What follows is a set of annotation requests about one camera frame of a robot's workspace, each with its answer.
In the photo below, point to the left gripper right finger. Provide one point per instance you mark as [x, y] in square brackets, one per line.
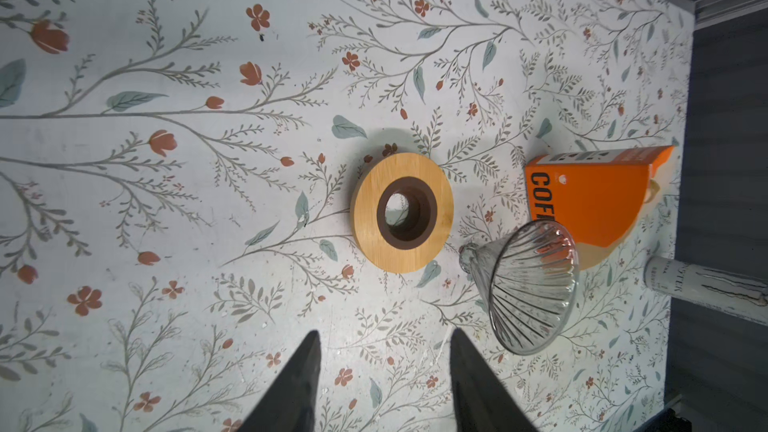
[480, 400]

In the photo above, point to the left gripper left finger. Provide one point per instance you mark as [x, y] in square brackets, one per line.
[289, 403]

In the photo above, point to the grey glass dripper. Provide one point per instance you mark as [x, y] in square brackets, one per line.
[528, 282]

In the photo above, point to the orange coffee filter box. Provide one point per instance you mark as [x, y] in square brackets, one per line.
[598, 196]

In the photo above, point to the clear plastic bottle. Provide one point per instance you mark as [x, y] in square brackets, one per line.
[733, 294]

